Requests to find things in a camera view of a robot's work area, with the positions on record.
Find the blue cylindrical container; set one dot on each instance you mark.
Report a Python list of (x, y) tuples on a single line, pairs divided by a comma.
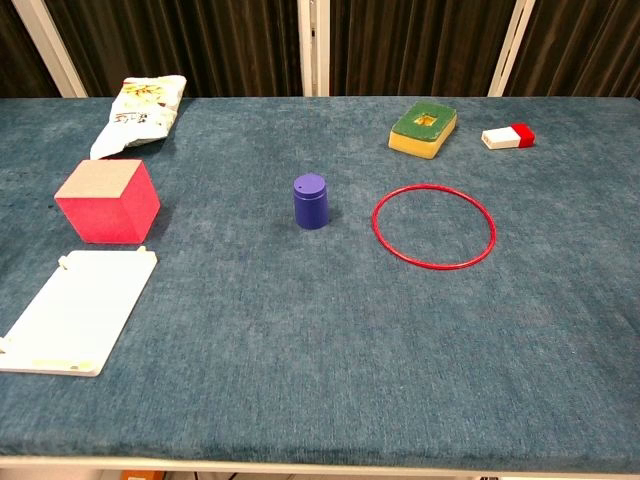
[(310, 205)]

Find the blue-green fabric table cover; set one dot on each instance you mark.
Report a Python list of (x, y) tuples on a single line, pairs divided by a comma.
[(320, 325)]

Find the yellow sponge with green pad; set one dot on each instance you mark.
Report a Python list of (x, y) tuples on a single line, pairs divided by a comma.
[(422, 131)]

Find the white and red small box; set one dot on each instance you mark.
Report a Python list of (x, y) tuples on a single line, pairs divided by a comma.
[(507, 137)]

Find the red cube with grey face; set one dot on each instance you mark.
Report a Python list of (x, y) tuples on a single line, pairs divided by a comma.
[(107, 215)]

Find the crumpled white snack bag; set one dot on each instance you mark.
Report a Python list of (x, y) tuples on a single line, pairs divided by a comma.
[(135, 117)]

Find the dark pleated curtain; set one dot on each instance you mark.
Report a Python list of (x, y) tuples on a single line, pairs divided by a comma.
[(200, 45)]

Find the white flat plastic board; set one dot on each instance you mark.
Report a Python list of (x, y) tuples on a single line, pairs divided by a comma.
[(75, 312)]

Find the white vertical frame post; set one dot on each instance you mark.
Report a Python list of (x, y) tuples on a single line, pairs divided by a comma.
[(314, 47)]

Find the white slanted frame post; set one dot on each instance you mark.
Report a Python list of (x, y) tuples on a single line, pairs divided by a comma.
[(512, 47), (47, 45)]

